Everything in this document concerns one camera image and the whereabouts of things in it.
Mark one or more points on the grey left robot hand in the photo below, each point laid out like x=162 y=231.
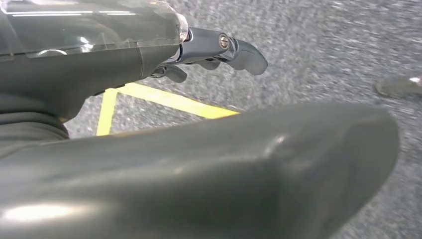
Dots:
x=82 y=66

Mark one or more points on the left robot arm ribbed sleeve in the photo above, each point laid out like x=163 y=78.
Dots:
x=26 y=132

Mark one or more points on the yellow floor tape square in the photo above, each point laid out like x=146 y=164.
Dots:
x=184 y=104

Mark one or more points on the grey robot leg shell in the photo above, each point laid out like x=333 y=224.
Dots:
x=230 y=181

